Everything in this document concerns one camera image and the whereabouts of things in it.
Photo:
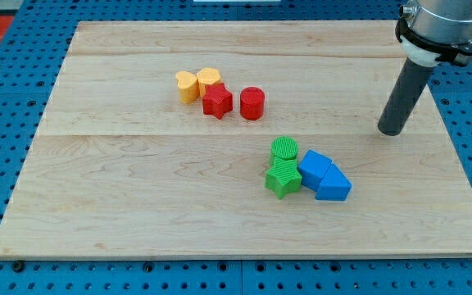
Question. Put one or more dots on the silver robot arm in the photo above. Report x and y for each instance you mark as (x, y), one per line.
(436, 31)

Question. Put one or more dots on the blue cube block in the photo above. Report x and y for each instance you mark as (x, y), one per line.
(313, 168)

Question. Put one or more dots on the green cylinder block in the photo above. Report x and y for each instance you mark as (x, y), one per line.
(284, 148)

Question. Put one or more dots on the red star block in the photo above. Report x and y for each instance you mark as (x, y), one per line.
(217, 101)

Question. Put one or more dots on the red cylinder block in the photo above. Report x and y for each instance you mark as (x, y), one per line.
(252, 103)

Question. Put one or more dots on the green star block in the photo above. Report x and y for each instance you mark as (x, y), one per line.
(283, 177)

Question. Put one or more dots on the light wooden board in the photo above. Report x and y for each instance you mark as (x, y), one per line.
(121, 169)

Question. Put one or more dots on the yellow heart block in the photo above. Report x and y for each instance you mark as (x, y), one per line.
(188, 86)

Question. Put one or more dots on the yellow hexagon block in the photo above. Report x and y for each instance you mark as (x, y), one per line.
(207, 76)

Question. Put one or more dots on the blue triangular prism block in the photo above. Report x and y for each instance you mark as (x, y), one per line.
(335, 186)

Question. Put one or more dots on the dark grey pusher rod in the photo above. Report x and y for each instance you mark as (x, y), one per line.
(406, 92)

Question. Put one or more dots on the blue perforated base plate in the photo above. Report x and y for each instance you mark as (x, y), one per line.
(31, 54)

